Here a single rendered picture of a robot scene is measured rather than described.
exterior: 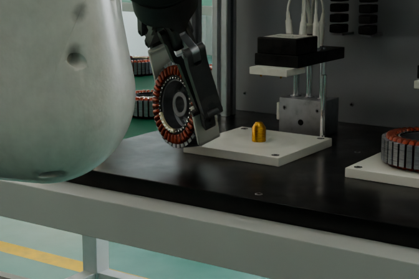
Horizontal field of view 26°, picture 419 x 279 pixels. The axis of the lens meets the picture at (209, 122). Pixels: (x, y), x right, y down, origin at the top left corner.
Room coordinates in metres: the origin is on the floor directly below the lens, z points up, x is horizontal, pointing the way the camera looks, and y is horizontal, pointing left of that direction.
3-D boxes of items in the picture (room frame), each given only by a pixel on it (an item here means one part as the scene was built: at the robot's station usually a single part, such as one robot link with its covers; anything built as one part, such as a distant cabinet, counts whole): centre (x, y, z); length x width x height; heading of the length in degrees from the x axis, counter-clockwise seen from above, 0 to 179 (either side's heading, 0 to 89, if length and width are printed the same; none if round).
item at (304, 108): (1.35, -0.15, 0.80); 0.08 x 0.05 x 0.06; 56
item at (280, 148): (1.23, -0.07, 0.78); 0.15 x 0.15 x 0.01; 56
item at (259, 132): (1.23, -0.07, 0.80); 0.02 x 0.02 x 0.03
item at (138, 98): (1.61, 0.10, 0.77); 0.11 x 0.11 x 0.04
